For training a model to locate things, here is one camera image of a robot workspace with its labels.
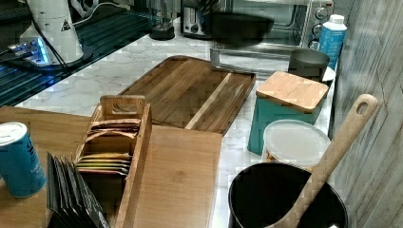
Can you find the clear jar white lid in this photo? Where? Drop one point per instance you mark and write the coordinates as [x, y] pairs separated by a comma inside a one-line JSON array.
[[294, 142]]

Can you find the stainless toaster oven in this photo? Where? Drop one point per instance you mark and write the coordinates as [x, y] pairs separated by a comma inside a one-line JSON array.
[[297, 25]]

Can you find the wooden spoon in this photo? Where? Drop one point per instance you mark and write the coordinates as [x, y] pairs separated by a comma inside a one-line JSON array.
[[360, 113]]

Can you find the black two-slot toaster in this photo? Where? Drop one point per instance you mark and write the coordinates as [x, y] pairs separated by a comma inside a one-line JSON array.
[[193, 21]]

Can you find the wooden cutting board tray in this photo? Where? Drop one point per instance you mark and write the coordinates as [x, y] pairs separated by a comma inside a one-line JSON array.
[[188, 93]]

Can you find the black tea bag packets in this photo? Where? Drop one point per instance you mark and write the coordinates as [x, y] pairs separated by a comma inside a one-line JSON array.
[[70, 201]]

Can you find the black utensil holder cup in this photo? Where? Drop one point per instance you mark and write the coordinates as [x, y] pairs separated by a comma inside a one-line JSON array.
[[263, 193]]

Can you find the blue salt shaker can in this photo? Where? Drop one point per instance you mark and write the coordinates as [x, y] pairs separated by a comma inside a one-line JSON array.
[[20, 166]]

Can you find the dark grey tumbler cup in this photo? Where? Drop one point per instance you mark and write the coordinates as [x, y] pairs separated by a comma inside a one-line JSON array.
[[308, 63]]

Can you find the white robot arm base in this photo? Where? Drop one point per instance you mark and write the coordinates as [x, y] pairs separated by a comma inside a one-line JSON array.
[[52, 31]]

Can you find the teal canister wooden lid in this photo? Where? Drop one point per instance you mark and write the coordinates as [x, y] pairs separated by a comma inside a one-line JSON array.
[[284, 96]]

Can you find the wooden tea bag holder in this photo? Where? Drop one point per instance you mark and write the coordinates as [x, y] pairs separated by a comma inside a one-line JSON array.
[[111, 155]]

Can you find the black bowl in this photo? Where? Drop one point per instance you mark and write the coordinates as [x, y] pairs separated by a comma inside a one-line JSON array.
[[237, 29]]

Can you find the white blue plastic bottle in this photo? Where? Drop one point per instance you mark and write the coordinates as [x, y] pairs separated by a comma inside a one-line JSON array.
[[331, 38]]

